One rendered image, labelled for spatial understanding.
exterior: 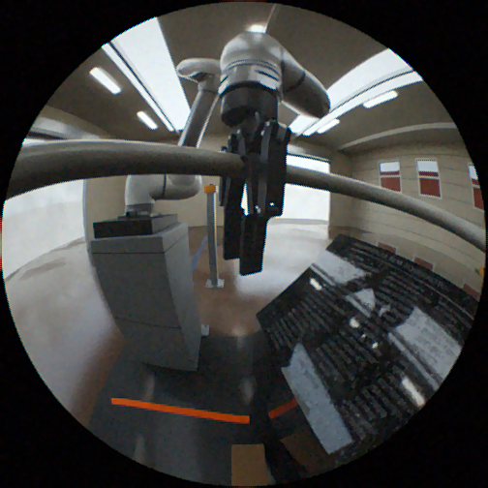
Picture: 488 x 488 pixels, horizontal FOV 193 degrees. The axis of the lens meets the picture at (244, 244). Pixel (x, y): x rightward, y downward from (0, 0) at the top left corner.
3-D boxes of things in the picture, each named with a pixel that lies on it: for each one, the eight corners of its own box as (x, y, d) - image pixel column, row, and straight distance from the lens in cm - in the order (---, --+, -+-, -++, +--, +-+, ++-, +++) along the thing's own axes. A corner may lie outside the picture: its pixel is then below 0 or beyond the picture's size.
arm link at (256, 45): (249, 46, 24) (310, 90, 31) (253, 18, 38) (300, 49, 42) (203, 80, 30) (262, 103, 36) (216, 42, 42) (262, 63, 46)
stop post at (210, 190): (224, 280, 198) (221, 185, 178) (223, 288, 181) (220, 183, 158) (207, 279, 201) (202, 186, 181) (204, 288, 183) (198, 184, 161)
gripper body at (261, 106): (213, 106, 27) (207, 160, 23) (240, 77, 21) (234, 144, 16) (256, 116, 30) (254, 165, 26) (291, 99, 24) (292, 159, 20)
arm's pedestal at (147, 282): (132, 365, 120) (76, 243, 81) (151, 321, 147) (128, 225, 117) (205, 379, 101) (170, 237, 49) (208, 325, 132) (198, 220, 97)
